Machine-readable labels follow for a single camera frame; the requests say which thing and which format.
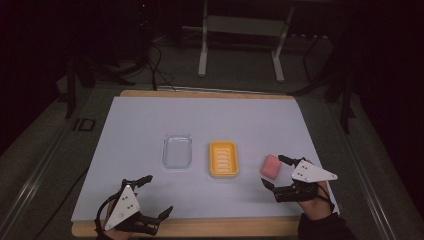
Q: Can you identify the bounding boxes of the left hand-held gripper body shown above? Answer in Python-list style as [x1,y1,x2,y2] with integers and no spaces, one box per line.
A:
[94,178,160,238]

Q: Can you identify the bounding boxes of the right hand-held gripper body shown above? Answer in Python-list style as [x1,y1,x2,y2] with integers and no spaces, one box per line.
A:
[273,157,339,204]

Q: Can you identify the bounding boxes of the pink soap bar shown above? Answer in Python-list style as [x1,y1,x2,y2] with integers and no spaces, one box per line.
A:
[259,153,283,181]

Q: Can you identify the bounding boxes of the person's left hand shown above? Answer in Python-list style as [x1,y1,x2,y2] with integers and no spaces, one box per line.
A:
[105,228,135,240]

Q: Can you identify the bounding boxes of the person's right hand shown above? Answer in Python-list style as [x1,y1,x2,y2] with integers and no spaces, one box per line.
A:
[298,159,335,222]

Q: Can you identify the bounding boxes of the wooden table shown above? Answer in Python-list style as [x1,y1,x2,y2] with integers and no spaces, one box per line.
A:
[70,89,303,239]

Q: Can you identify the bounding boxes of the clear plastic tray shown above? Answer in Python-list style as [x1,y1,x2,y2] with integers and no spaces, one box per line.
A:
[161,133,194,172]

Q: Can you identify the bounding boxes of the yellow soap dish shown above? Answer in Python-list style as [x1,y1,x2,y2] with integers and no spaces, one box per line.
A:
[208,139,240,179]

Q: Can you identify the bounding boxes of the black stand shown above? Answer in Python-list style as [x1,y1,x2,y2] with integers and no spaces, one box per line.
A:
[61,54,136,120]
[289,31,357,135]

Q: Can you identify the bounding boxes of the white table mat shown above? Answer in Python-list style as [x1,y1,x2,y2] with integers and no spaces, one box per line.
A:
[70,95,341,223]

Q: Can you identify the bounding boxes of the silver metal bar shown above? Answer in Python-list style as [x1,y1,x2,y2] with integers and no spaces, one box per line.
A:
[155,85,265,95]

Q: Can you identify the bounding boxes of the white metal stand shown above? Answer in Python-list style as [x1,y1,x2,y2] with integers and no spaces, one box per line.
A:
[181,0,296,84]

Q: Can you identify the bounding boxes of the metal floor rail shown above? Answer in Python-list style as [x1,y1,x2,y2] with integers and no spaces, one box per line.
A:
[0,124,74,236]
[331,106,399,240]

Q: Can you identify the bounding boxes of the black cable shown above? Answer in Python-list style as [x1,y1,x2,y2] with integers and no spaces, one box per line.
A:
[145,41,178,92]

